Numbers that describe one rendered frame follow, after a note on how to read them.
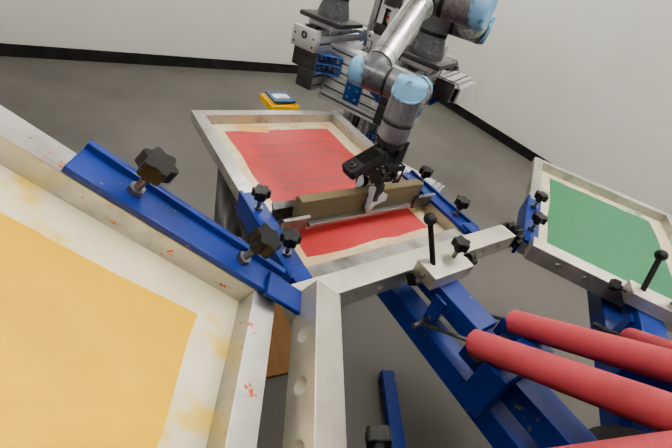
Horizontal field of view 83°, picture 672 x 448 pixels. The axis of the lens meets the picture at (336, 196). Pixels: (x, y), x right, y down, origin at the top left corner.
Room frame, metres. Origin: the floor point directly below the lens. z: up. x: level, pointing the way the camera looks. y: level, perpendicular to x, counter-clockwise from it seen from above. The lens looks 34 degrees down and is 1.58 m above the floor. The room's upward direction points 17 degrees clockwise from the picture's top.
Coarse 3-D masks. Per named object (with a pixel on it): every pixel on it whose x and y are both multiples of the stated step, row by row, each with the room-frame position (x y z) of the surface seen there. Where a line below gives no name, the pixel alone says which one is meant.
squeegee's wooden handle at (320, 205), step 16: (320, 192) 0.78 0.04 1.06; (336, 192) 0.80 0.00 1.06; (352, 192) 0.82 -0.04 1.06; (384, 192) 0.89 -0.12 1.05; (400, 192) 0.93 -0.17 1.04; (416, 192) 0.97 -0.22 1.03; (304, 208) 0.72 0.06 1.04; (320, 208) 0.75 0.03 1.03; (336, 208) 0.79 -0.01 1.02; (352, 208) 0.82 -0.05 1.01
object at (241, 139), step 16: (240, 144) 1.06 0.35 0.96; (256, 160) 1.00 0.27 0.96; (256, 176) 0.91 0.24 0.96; (272, 176) 0.94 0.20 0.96; (272, 192) 0.86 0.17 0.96; (288, 192) 0.88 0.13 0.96; (304, 192) 0.91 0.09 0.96; (336, 224) 0.81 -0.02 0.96; (352, 224) 0.83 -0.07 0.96; (304, 240) 0.71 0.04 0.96; (320, 240) 0.73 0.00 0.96; (336, 240) 0.75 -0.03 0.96; (352, 240) 0.76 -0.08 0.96; (368, 240) 0.78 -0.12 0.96
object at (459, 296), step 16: (448, 288) 0.60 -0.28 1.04; (464, 288) 0.62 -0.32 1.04; (448, 304) 0.57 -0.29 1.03; (464, 304) 0.57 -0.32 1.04; (480, 304) 0.58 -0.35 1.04; (448, 320) 0.56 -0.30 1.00; (464, 320) 0.54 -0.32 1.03; (480, 320) 0.54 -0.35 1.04; (496, 320) 0.55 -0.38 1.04; (464, 336) 0.53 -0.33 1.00
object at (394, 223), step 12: (288, 132) 1.25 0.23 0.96; (300, 132) 1.28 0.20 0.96; (312, 132) 1.31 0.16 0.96; (324, 132) 1.34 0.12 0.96; (336, 144) 1.27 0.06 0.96; (348, 156) 1.21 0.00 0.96; (372, 216) 0.89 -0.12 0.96; (384, 216) 0.91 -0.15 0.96; (396, 216) 0.93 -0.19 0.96; (408, 216) 0.95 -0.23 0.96; (372, 228) 0.84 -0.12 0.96; (384, 228) 0.86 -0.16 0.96; (396, 228) 0.87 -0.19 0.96; (408, 228) 0.89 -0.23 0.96; (420, 228) 0.91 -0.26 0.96
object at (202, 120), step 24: (192, 120) 1.11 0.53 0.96; (216, 120) 1.14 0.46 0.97; (240, 120) 1.20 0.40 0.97; (264, 120) 1.26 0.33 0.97; (288, 120) 1.32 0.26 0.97; (312, 120) 1.39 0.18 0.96; (336, 120) 1.43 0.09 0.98; (216, 144) 0.96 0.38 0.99; (360, 144) 1.29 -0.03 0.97; (408, 240) 0.79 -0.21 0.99; (336, 264) 0.62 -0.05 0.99; (360, 264) 0.65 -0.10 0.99
